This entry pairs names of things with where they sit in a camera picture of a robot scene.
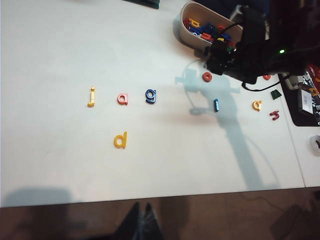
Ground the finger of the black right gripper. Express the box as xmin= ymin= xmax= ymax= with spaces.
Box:
xmin=219 ymin=61 xmax=236 ymax=76
xmin=206 ymin=58 xmax=222 ymax=75

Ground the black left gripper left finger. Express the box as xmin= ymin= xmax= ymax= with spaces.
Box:
xmin=116 ymin=201 xmax=142 ymax=240

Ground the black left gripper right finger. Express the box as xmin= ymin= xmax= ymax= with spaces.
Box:
xmin=143 ymin=202 xmax=164 ymax=240

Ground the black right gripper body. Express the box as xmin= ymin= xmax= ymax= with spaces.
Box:
xmin=206 ymin=41 xmax=259 ymax=85

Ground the blue letter g magnet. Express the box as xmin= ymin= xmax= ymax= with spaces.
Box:
xmin=144 ymin=89 xmax=158 ymax=105

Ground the yellow letter d magnet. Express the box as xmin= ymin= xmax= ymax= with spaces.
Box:
xmin=113 ymin=131 xmax=128 ymax=150

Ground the blue letter u magnet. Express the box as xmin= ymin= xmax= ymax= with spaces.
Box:
xmin=201 ymin=23 xmax=216 ymax=35

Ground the yellow letter a magnet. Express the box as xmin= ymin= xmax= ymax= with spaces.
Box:
xmin=251 ymin=99 xmax=263 ymax=112

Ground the red letter h magnet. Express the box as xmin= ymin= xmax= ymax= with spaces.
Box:
xmin=269 ymin=109 xmax=281 ymax=122

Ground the green magnet letter card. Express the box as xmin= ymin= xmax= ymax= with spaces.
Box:
xmin=124 ymin=0 xmax=161 ymax=10

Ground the red letter a magnet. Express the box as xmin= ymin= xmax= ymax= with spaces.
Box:
xmin=116 ymin=93 xmax=129 ymax=106

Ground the yellow letter j magnet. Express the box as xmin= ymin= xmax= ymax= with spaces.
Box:
xmin=86 ymin=86 xmax=97 ymax=109

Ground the beige oval paper bowl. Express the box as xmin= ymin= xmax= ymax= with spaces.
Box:
xmin=179 ymin=2 xmax=245 ymax=52

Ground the grey white stapler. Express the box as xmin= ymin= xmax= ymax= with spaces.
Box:
xmin=281 ymin=73 xmax=307 ymax=91

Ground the black box white label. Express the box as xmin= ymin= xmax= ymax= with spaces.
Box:
xmin=297 ymin=87 xmax=317 ymax=114

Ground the black tray with items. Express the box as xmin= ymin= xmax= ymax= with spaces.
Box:
xmin=278 ymin=62 xmax=320 ymax=128

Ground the white tape roll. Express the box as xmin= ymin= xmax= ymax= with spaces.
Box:
xmin=309 ymin=134 xmax=320 ymax=156

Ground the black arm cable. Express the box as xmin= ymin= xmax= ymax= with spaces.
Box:
xmin=241 ymin=79 xmax=277 ymax=93

